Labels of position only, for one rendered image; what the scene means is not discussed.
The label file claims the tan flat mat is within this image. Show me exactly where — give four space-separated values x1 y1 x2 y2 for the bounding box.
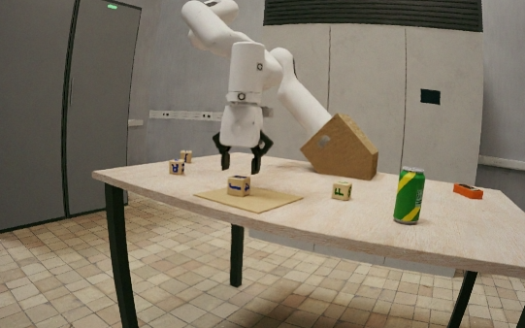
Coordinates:
193 186 304 214

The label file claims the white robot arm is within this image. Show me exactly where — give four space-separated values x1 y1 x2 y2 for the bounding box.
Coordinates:
181 0 332 139

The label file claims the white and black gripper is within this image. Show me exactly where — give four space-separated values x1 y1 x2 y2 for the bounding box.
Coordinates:
213 104 274 175

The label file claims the green and yellow striped drink can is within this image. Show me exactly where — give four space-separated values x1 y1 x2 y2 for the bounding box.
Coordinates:
393 167 425 224

